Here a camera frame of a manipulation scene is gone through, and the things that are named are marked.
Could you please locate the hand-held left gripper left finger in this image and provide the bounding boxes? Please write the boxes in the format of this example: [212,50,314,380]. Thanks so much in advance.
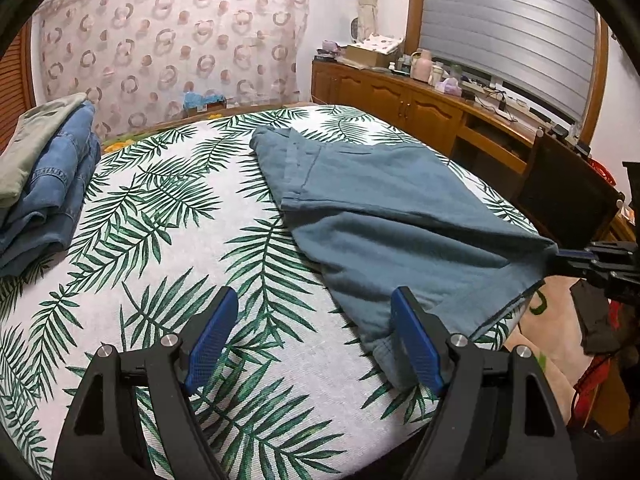
[51,286,240,480]

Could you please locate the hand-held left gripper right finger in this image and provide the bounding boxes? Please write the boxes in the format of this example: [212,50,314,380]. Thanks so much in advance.
[390,286,576,480]

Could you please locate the blue-grey pants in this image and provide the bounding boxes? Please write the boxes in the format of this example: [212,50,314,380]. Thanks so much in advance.
[249,126,558,392]

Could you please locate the folded sage green pants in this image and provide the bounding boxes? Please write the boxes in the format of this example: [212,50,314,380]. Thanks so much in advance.
[0,92,88,209]

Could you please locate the dark wooden chair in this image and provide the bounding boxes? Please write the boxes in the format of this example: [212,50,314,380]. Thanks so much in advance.
[520,130,626,251]

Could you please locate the beige floor mat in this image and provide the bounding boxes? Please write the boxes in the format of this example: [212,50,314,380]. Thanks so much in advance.
[502,275,593,426]

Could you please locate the leaf-print bed sheet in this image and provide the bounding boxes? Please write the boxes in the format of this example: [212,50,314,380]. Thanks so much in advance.
[0,104,541,480]

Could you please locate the folded blue denim jeans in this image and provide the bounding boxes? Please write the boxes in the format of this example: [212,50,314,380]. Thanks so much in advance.
[0,100,102,278]

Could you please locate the pink thermos bottle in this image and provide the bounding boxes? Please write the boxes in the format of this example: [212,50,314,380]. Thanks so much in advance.
[413,50,433,82]

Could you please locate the wooden cabinet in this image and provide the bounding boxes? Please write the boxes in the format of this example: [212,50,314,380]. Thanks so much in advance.
[311,57,551,176]

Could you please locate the grey window blinds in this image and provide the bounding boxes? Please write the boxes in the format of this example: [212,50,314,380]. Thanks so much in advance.
[417,0,603,123]

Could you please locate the blue crumpled bag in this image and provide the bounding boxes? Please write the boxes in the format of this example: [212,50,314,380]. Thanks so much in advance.
[182,91,226,111]

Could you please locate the cardboard box with dotted cloth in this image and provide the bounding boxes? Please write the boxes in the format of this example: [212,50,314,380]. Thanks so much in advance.
[346,34,403,67]

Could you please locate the sheer circle-pattern curtain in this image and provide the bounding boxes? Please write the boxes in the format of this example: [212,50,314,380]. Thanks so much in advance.
[37,0,311,136]

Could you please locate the wooden louvre door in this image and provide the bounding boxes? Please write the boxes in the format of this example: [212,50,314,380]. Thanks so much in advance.
[0,25,38,156]

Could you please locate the beige tied curtain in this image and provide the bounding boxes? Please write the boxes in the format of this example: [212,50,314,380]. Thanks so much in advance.
[350,0,379,41]

